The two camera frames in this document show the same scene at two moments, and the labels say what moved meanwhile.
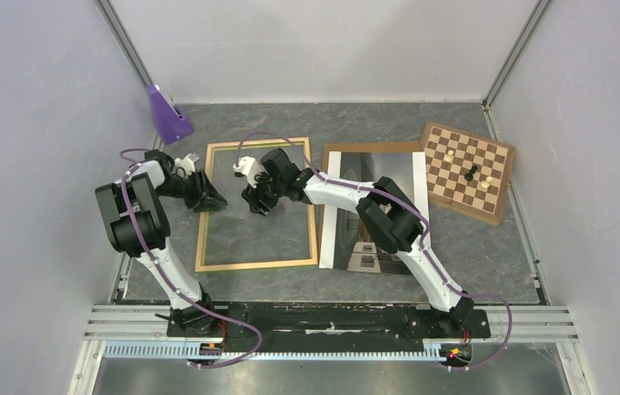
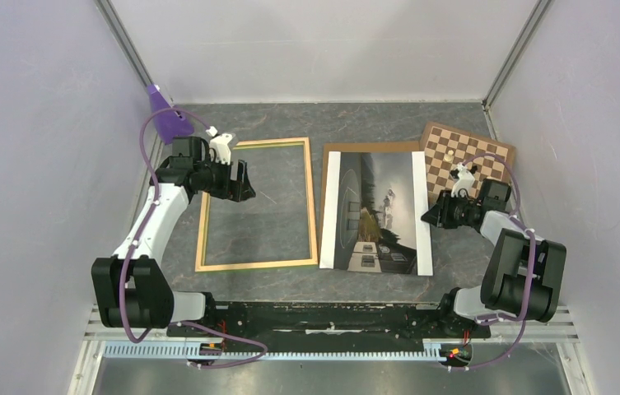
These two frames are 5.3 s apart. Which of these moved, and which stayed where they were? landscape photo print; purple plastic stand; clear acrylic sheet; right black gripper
Moved: right black gripper
Stayed: landscape photo print; purple plastic stand; clear acrylic sheet
